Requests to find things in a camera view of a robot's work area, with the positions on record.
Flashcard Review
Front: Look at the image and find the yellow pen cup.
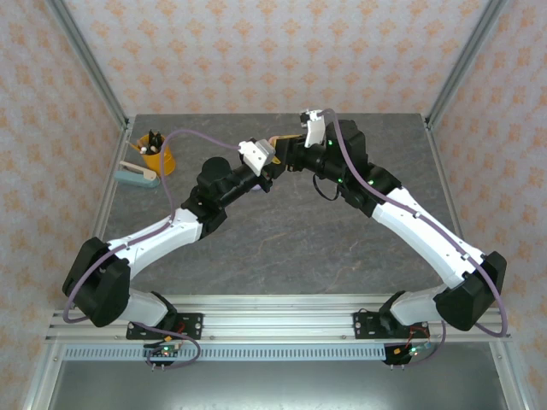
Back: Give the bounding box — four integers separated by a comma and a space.
137, 143, 177, 178

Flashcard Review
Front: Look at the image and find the teal beige stapler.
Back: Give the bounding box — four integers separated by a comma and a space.
115, 160, 162, 190

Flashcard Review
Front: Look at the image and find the grey metal base panel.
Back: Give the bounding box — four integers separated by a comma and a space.
25, 360, 526, 410

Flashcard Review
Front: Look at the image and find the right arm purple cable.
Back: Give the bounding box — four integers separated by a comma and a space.
315, 108, 510, 367

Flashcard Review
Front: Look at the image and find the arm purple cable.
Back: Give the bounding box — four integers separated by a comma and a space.
62, 130, 241, 369
315, 108, 510, 367

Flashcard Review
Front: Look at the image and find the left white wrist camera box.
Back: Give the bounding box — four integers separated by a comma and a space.
237, 137, 275, 176

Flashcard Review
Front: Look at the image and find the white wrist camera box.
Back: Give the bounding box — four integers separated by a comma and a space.
298, 108, 328, 149
237, 137, 275, 176

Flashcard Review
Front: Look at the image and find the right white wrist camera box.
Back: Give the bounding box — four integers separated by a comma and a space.
298, 108, 328, 149

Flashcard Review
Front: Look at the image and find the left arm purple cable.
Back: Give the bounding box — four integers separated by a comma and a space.
62, 130, 241, 369

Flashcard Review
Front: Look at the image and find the aluminium side rail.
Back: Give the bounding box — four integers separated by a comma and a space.
425, 114, 488, 308
68, 119, 134, 311

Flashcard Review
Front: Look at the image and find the aluminium corner post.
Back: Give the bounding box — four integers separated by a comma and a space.
425, 0, 512, 129
44, 0, 130, 132

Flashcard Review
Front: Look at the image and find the wide aluminium rail beam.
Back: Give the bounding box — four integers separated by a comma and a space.
44, 294, 514, 343

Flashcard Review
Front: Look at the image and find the red black power wire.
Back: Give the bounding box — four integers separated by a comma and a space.
395, 325, 431, 355
144, 331, 185, 349

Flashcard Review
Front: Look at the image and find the white slotted cable duct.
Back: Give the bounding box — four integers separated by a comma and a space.
62, 346, 388, 362

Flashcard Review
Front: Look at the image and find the aluminium frame leg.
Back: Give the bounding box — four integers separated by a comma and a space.
489, 341, 531, 410
23, 343, 65, 410

